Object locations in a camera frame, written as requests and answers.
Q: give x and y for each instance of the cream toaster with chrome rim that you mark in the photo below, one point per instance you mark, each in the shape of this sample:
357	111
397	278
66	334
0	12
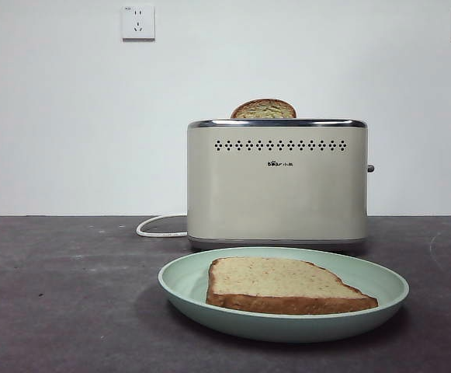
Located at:
279	194

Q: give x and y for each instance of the white wall socket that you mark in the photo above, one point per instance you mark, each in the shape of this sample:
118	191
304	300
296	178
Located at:
138	23

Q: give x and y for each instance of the pale green plate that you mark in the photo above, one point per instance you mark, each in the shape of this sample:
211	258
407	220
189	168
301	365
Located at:
287	329

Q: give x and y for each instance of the round-topped bread slice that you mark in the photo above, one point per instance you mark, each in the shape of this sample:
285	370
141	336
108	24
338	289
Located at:
263	109

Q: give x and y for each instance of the square bread slice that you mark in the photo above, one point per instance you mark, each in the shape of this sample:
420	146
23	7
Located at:
279	283

